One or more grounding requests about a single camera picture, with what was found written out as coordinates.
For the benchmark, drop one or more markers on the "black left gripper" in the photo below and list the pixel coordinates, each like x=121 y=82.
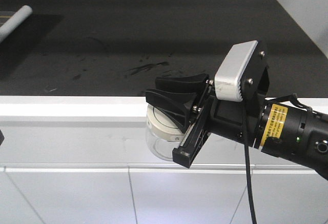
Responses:
x=1 y=137

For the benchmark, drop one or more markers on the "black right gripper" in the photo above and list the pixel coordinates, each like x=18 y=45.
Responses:
x=236 y=121

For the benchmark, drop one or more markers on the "glass jar with beige lid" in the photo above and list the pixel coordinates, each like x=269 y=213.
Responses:
x=162 y=135

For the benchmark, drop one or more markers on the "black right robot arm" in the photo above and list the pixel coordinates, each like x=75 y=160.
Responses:
x=281 y=127

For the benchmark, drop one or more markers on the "white fume hood cabinet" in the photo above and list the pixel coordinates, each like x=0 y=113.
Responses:
x=85 y=160

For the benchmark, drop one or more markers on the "white plastic pipe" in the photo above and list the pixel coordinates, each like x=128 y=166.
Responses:
x=10 y=20

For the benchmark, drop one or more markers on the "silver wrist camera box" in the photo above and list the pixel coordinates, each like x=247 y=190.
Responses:
x=227 y=80

